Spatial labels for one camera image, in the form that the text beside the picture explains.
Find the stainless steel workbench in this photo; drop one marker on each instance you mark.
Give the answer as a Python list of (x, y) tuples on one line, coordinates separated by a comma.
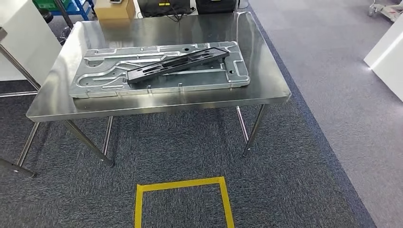
[(157, 31)]

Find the blue metal shelf rack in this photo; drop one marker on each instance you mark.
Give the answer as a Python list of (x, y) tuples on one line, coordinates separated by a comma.
[(80, 8)]

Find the grey trolley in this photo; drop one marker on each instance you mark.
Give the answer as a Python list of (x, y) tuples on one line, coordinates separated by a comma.
[(385, 9)]

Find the black wheeled stand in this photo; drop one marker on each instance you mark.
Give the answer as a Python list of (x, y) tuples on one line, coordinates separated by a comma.
[(46, 15)]

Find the stamped grey metal panel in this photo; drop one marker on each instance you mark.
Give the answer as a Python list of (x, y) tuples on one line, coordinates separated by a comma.
[(104, 72)]

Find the white panel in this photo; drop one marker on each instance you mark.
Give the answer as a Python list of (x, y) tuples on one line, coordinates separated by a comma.
[(25, 41)]

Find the white cabinet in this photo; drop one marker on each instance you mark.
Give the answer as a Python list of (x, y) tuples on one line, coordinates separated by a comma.
[(390, 59)]

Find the green plastic crate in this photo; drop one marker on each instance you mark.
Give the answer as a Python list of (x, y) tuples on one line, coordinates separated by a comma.
[(47, 3)]

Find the brown cardboard box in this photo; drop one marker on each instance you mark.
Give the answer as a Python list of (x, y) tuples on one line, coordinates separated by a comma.
[(115, 12)]

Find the black equipment case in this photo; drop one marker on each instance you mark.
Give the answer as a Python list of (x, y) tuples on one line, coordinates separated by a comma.
[(215, 7), (154, 9)]

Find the black plastic plate bracket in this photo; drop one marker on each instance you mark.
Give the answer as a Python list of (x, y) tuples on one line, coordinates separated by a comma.
[(176, 64)]

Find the grey metal stand frame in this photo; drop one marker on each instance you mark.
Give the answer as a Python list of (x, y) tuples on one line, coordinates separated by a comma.
[(19, 66)]

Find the yellow floor tape square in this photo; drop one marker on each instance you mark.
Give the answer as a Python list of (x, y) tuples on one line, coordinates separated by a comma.
[(138, 204)]

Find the dark metal floor bar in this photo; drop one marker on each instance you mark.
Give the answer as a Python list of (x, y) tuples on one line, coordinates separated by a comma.
[(15, 168)]

